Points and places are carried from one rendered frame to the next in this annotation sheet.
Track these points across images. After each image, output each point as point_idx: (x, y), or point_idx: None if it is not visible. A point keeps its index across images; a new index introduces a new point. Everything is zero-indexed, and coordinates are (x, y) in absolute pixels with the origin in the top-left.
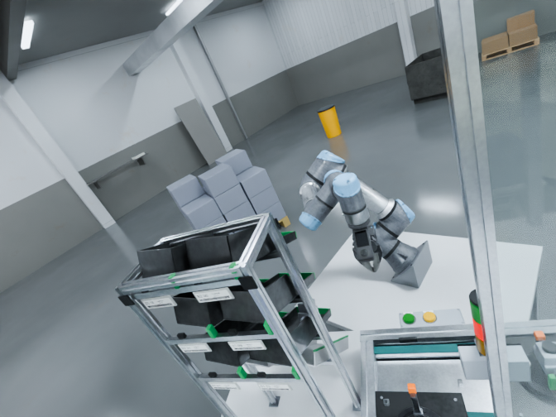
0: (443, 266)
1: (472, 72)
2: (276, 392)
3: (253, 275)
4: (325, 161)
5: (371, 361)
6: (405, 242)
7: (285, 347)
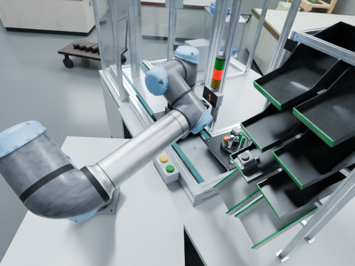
0: None
1: None
2: (276, 259)
3: None
4: (46, 133)
5: (214, 179)
6: (44, 222)
7: None
